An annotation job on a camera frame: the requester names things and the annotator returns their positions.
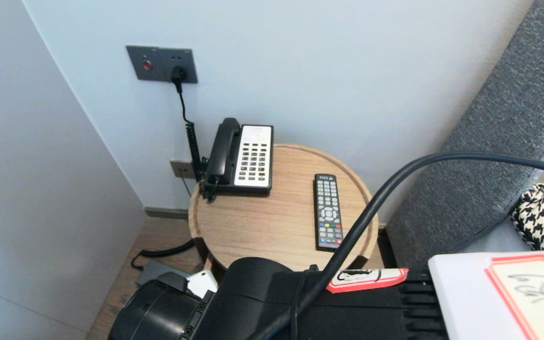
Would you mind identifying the round wooden side table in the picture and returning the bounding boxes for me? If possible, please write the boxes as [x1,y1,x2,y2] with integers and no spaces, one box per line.
[188,144,379,279]
[202,255,228,284]

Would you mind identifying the black TV remote control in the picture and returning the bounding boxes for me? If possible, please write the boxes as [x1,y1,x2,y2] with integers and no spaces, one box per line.
[314,173,344,251]

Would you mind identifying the grey power adapter box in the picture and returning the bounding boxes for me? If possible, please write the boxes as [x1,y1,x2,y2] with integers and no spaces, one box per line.
[136,260,192,287]

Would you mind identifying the black telephone handset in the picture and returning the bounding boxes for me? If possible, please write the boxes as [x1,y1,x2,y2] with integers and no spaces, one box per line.
[204,118,241,186]

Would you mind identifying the black white desk telephone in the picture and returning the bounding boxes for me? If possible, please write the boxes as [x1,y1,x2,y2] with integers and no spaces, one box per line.
[204,124,274,193]

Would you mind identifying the small red bordered sticker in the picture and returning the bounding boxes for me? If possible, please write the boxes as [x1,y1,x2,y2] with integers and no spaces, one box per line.
[326,268,409,294]

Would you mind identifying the large red bordered handwritten label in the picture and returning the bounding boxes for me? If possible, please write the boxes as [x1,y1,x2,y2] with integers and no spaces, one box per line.
[484,254,544,340]

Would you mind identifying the grey fabric headboard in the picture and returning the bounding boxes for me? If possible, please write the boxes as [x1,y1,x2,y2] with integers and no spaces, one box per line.
[385,0,544,270]

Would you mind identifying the thick black floor cable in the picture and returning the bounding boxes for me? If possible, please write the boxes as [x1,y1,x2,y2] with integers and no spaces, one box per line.
[131,238,198,271]

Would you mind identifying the curly black handset cord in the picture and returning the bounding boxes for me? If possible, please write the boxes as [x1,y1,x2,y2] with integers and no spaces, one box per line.
[198,177,219,203]

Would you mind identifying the small grey wall outlet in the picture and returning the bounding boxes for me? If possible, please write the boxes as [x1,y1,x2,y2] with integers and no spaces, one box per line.
[170,161,197,180]

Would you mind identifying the black plug with coiled cable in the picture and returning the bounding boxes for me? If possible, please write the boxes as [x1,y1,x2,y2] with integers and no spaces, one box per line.
[170,67,205,182]

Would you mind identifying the grey wall socket panel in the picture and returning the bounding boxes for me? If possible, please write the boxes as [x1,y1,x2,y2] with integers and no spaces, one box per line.
[126,46,198,84]

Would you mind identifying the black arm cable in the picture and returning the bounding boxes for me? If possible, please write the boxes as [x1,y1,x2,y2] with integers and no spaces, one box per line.
[248,151,544,340]

